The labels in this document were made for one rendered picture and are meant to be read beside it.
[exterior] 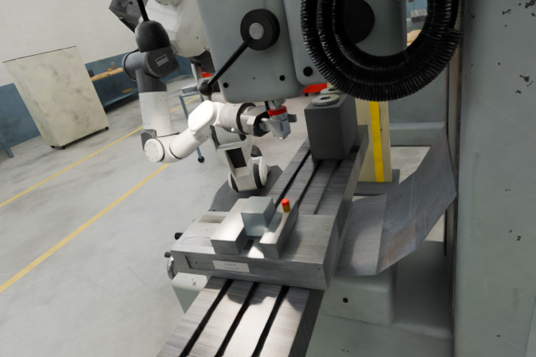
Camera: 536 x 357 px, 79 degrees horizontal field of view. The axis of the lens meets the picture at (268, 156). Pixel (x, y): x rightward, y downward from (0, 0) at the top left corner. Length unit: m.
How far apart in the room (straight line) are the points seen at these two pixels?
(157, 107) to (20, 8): 8.41
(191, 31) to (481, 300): 1.01
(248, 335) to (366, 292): 0.29
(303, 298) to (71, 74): 6.52
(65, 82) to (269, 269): 6.38
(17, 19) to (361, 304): 9.03
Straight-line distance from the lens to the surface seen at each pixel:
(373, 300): 0.82
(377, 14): 0.58
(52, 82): 6.78
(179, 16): 1.15
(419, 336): 0.90
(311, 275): 0.66
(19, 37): 9.22
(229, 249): 0.69
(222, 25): 0.69
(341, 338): 0.98
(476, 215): 0.58
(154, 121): 1.12
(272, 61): 0.66
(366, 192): 2.72
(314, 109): 1.08
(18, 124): 8.83
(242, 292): 0.72
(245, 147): 1.56
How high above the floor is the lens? 1.49
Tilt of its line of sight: 24 degrees down
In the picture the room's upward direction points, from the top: 13 degrees counter-clockwise
